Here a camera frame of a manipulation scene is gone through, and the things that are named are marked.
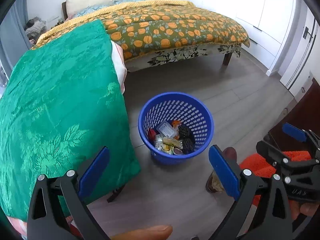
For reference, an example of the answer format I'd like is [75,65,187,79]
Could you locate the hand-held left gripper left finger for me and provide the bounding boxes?
[26,146,110,240]

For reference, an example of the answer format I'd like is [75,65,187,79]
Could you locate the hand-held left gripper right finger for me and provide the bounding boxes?
[209,145,293,240]

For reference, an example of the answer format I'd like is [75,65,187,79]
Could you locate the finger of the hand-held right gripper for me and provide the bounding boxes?
[282,123,320,160]
[256,140,291,171]

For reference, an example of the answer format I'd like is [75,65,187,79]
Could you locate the blue plastic mesh bin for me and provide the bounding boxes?
[138,92,215,165]

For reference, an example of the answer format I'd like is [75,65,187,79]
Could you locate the white food wrapper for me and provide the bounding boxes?
[154,135,173,154]

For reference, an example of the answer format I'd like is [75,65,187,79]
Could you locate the clear plastic box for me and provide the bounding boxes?
[157,121,177,137]

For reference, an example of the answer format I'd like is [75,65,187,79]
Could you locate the person's right hand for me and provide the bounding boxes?
[291,200,320,220]

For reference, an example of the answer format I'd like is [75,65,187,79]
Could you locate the person's left hand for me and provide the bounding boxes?
[110,225,173,240]

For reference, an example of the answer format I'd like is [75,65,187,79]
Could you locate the brown furry slipper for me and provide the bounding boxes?
[205,147,237,193]

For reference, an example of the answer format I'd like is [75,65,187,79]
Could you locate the dark brown wooden cabinet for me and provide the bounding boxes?
[269,80,320,155]

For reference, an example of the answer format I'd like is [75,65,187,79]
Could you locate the dark table leg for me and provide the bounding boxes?
[107,185,125,203]

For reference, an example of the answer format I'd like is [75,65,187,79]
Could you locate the white door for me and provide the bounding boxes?
[280,2,320,98]

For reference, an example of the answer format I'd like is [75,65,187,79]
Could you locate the green floral tablecloth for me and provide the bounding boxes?
[0,19,142,220]

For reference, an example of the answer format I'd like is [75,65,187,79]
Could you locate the dark wooden bed leg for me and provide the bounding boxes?
[222,51,233,67]

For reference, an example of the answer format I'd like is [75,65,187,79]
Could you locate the floral bed skirt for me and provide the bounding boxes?
[125,42,242,72]

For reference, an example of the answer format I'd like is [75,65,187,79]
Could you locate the white wardrobe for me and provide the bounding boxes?
[187,0,300,78]

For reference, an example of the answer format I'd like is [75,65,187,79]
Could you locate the bed with orange floral quilt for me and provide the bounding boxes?
[30,0,250,62]

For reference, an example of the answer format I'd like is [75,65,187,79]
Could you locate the pile of clothes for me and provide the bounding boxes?
[25,17,47,45]

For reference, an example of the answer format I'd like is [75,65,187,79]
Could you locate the grey-blue curtain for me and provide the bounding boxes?
[0,0,28,63]

